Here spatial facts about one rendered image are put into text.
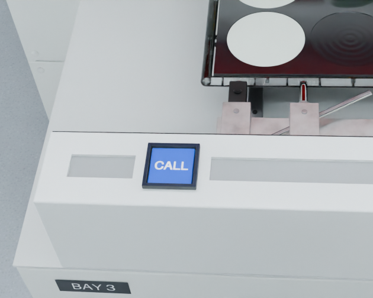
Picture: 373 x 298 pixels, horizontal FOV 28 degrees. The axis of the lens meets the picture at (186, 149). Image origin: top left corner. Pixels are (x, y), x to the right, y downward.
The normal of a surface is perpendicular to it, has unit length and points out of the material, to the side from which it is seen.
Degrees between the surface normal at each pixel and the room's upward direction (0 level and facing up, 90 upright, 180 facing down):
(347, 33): 0
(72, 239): 90
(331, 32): 0
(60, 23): 90
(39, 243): 0
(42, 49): 90
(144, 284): 90
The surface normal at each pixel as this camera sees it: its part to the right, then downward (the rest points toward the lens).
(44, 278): -0.08, 0.80
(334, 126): -0.08, -0.61
